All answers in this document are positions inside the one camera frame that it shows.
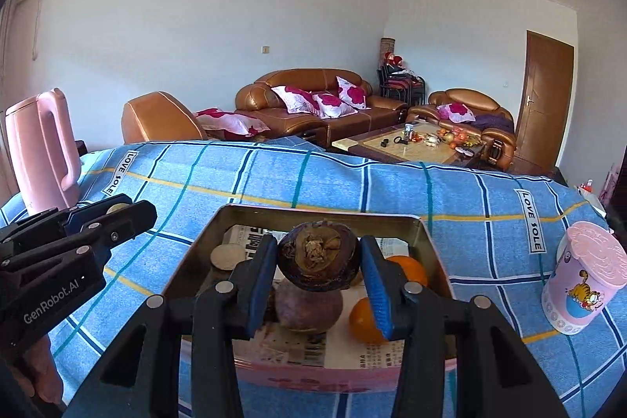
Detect purple round fruit with stem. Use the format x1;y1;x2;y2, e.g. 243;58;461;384
273;283;344;333

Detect brown leather armchair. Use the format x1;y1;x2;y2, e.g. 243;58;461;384
406;88;517;160

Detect red floral pillow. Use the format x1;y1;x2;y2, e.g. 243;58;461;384
271;85;319;114
194;107;270;138
336;76;371;109
437;101;476;123
312;91;358;119

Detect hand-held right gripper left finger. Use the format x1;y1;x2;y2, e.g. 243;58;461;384
69;234;277;418

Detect brown handbag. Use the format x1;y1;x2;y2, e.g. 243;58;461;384
482;136;505;164

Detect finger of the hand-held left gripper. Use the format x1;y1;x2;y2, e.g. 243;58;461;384
73;201;158;262
0;195;133;258

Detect purple cloth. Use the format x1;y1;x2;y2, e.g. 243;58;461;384
473;112;515;132

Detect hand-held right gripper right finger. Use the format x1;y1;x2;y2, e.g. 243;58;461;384
360;236;569;418

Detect metal tin box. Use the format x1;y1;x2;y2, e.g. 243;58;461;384
161;204;458;393

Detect pink cartoon cup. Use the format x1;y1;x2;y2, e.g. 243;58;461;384
541;221;627;335

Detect small fruit pile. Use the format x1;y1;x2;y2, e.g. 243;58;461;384
437;125;483;148

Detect pink box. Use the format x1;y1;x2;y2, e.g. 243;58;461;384
602;161;620;203

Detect stacked black chairs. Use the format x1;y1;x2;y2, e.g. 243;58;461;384
376;65;426;105

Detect brown wooden door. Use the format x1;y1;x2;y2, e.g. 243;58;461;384
514;30;575;176

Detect orange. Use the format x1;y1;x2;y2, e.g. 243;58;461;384
349;297;389;345
384;255;428;289

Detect pink electric kettle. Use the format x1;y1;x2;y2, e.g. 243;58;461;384
5;88;82;215

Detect blue plaid blanket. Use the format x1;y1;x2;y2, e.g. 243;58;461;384
0;135;620;418

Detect brown leather sofa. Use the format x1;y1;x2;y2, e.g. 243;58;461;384
234;68;410;141

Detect dark brown round fruit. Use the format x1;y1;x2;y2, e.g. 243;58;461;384
277;222;362;291

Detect person's left hand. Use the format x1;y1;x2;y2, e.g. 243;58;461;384
10;335;64;405

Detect wooden coffee table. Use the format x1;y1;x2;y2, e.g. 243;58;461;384
332;121;491;166

